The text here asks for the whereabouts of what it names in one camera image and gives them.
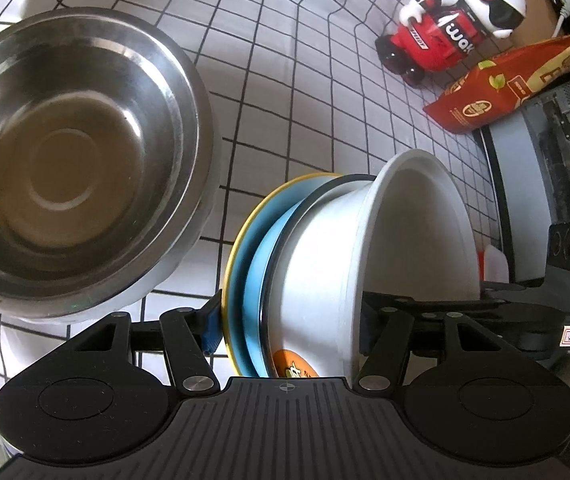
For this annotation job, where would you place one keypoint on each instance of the stainless steel bowl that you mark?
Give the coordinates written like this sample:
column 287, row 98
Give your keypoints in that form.
column 65, row 170

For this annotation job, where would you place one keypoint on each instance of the red and white toy robot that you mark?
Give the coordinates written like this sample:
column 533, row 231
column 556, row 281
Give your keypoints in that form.
column 430, row 40

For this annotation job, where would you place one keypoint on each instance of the dark computer case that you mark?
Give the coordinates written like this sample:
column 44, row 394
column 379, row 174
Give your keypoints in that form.
column 530, row 185

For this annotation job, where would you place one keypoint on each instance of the blue bowl with black rim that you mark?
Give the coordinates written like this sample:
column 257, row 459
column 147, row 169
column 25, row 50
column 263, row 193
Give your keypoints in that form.
column 260, row 290

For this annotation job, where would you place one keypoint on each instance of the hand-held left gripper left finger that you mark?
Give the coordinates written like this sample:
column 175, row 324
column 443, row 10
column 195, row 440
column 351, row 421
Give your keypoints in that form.
column 211, row 327

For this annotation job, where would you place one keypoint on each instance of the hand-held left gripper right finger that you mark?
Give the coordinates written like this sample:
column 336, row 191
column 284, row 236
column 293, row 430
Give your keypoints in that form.
column 390, row 330

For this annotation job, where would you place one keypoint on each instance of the yellow-rimmed bowl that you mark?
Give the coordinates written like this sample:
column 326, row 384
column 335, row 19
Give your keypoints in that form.
column 232, row 310

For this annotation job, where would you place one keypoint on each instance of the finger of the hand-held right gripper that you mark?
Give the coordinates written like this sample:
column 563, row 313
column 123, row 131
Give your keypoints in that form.
column 465, row 304

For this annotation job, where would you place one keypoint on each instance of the red snack bag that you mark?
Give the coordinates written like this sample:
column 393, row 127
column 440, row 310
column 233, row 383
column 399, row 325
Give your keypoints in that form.
column 490, row 105

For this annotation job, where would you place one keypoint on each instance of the white bowl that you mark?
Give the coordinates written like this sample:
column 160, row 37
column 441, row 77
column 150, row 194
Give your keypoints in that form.
column 325, row 285

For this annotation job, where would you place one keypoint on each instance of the checked white tablecloth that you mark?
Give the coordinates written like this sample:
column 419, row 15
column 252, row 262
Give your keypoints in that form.
column 290, row 60

